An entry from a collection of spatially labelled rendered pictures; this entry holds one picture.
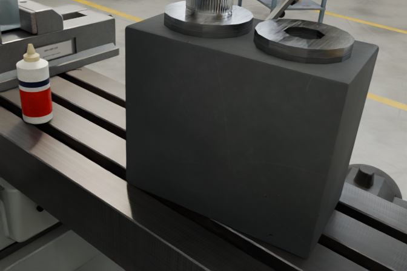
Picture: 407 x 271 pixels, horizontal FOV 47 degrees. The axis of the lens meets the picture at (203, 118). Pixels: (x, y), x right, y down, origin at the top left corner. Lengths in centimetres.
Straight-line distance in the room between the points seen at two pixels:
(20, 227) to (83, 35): 35
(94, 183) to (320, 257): 26
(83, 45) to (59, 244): 35
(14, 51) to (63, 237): 31
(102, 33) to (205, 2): 47
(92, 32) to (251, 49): 51
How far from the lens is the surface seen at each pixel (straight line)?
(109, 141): 63
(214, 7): 45
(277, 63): 39
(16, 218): 73
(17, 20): 82
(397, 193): 130
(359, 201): 57
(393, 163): 260
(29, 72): 65
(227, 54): 41
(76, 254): 88
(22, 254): 81
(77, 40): 86
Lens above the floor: 125
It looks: 28 degrees down
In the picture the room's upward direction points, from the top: 5 degrees clockwise
